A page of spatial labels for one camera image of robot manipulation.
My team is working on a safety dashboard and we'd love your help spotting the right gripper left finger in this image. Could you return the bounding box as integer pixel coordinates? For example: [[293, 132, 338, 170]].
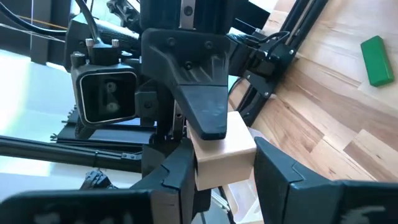
[[130, 138, 196, 224]]

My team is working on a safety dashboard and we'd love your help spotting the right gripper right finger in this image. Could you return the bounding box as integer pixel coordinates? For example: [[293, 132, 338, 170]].
[[254, 136, 341, 224]]

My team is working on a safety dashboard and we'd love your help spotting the clear plastic bin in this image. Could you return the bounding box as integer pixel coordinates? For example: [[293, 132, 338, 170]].
[[223, 179, 265, 224]]

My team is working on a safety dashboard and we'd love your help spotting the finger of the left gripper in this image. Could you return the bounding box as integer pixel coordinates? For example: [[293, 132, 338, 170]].
[[157, 88, 200, 141], [141, 28, 231, 141]]

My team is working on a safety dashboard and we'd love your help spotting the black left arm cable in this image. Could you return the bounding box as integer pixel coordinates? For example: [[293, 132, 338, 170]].
[[73, 0, 102, 43]]

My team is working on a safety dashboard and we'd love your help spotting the natural oblong wooden block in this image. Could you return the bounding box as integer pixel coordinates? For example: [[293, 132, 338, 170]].
[[186, 111, 258, 192]]

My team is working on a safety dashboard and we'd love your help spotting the green oblong wooden block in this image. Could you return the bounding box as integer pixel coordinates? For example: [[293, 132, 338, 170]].
[[359, 35, 396, 88]]

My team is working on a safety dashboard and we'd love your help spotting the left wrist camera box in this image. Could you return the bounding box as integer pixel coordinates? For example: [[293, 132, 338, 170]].
[[70, 37, 139, 129]]

